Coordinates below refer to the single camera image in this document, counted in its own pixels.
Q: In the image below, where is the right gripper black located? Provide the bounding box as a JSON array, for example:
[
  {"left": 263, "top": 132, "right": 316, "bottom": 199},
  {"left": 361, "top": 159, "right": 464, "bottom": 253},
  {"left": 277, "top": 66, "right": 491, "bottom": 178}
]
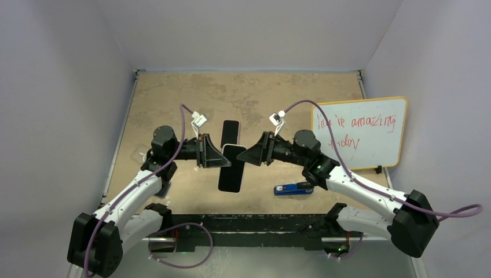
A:
[{"left": 238, "top": 131, "right": 308, "bottom": 166}]

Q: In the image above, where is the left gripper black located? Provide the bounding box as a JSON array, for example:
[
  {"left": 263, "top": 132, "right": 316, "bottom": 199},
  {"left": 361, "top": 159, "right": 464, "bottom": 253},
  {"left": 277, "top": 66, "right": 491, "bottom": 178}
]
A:
[{"left": 168, "top": 134, "right": 231, "bottom": 168}]

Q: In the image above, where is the clear phone case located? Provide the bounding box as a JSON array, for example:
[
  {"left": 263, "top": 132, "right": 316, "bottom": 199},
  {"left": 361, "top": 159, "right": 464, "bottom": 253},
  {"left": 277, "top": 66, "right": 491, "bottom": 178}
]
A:
[{"left": 130, "top": 149, "right": 148, "bottom": 163}]

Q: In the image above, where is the blue-edged phone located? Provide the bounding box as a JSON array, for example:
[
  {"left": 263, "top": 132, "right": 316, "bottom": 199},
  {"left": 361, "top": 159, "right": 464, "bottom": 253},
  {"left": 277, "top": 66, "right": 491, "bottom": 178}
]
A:
[{"left": 155, "top": 181, "right": 171, "bottom": 198}]

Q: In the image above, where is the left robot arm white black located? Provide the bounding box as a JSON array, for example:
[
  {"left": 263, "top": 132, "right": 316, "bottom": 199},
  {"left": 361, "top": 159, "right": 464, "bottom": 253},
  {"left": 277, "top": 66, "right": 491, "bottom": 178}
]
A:
[{"left": 67, "top": 125, "right": 231, "bottom": 277}]

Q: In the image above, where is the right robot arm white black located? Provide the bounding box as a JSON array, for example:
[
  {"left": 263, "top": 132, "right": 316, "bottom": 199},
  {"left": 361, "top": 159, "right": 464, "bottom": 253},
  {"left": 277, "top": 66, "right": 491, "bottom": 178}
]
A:
[{"left": 237, "top": 130, "right": 439, "bottom": 258}]

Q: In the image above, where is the blue black stapler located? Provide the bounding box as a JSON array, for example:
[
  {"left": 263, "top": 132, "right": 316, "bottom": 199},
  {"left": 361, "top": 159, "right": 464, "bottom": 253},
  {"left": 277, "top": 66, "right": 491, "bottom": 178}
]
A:
[{"left": 273, "top": 182, "right": 314, "bottom": 196}]

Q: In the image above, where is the yellow-framed whiteboard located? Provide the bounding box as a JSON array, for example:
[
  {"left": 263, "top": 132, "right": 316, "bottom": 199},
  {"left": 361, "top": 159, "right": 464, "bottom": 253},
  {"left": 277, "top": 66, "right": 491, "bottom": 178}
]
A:
[{"left": 311, "top": 96, "right": 408, "bottom": 170}]

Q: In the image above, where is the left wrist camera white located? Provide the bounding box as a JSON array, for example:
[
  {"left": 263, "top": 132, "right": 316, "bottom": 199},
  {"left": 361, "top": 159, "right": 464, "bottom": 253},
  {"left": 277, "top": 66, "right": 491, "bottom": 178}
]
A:
[{"left": 191, "top": 111, "right": 208, "bottom": 138}]

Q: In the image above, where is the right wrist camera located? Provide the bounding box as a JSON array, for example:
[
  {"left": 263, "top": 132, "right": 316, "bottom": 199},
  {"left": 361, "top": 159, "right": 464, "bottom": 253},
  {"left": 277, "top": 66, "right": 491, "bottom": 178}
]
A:
[{"left": 269, "top": 110, "right": 286, "bottom": 136}]

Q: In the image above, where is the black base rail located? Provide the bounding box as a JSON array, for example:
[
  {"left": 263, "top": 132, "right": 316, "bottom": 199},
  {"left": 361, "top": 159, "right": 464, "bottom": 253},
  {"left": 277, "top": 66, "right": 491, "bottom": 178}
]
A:
[{"left": 150, "top": 214, "right": 360, "bottom": 253}]

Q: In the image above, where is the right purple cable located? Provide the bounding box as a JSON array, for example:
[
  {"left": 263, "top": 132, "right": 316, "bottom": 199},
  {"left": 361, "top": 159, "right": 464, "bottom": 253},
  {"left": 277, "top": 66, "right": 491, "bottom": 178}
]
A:
[{"left": 283, "top": 100, "right": 484, "bottom": 262}]

